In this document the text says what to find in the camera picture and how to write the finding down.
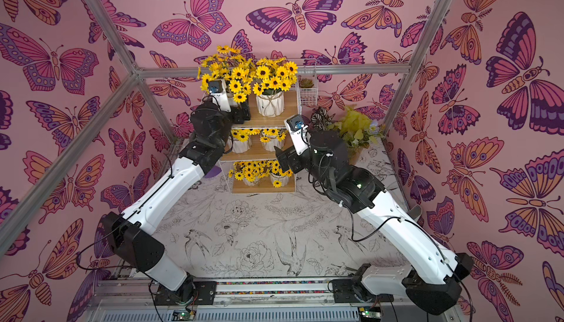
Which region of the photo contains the sunflower pot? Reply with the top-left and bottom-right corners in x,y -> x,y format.
228,160 -> 271,186
231,128 -> 261,154
260,128 -> 287,152
268,160 -> 294,188
198,46 -> 256,104
253,58 -> 298,118

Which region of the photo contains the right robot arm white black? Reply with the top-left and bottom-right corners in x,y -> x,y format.
276,117 -> 474,316

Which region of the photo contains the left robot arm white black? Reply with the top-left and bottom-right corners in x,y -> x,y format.
94,96 -> 241,304

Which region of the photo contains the purple pink garden trowel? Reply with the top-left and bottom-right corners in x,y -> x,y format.
205,166 -> 222,179

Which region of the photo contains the leafy plant in glass vase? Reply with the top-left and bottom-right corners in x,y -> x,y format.
311,106 -> 384,164

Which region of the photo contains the white grey gardening glove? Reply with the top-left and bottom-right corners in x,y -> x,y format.
408,205 -> 422,222

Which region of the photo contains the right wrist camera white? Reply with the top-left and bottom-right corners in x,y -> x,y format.
285,114 -> 308,155

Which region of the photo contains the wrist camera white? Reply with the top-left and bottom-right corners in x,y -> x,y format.
208,79 -> 231,112
285,114 -> 308,155

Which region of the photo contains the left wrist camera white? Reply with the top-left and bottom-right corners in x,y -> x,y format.
208,79 -> 231,112

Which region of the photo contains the white wire shelf rack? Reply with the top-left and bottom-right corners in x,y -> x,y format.
220,83 -> 317,194

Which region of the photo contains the small succulent in wire basket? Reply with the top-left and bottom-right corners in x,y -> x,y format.
299,78 -> 315,89

